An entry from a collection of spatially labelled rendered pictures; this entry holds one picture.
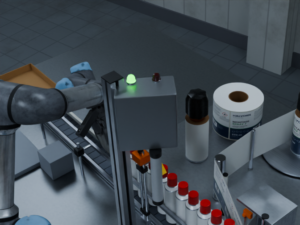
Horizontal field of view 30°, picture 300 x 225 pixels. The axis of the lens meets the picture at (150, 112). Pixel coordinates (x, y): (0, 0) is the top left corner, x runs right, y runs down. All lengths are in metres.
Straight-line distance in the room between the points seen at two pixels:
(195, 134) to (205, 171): 0.16
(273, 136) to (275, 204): 0.53
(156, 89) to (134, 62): 1.34
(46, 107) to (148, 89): 0.30
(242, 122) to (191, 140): 0.24
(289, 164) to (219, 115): 0.33
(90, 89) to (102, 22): 3.22
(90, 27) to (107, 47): 1.99
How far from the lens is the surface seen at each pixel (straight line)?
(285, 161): 2.19
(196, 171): 2.13
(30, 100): 1.60
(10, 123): 1.67
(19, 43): 4.87
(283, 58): 4.22
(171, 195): 1.85
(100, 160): 2.20
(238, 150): 2.03
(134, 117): 1.54
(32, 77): 2.83
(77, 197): 2.14
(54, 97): 1.63
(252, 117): 2.22
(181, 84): 2.67
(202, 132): 2.08
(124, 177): 1.75
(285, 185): 2.11
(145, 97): 1.50
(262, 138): 2.11
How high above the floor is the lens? 2.35
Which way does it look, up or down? 37 degrees down
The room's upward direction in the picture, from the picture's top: 3 degrees counter-clockwise
